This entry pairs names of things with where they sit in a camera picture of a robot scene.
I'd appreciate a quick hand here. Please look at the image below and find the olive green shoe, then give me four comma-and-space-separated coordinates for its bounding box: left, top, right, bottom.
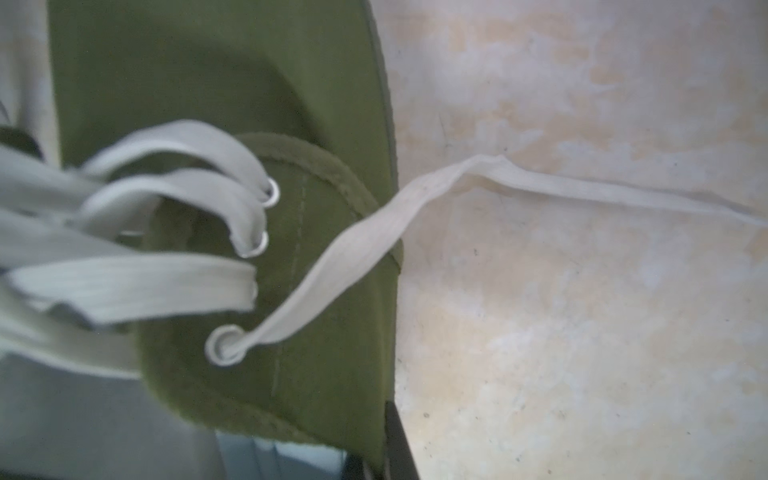
1, 1, 766, 479

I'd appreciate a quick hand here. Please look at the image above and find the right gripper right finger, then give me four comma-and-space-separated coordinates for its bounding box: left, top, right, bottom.
384, 401, 420, 480

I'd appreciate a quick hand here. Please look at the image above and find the grey blue insole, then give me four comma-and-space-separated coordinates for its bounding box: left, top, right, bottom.
216, 432, 346, 480

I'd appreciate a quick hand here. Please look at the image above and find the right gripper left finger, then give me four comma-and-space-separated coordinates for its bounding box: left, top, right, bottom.
341, 455, 368, 480

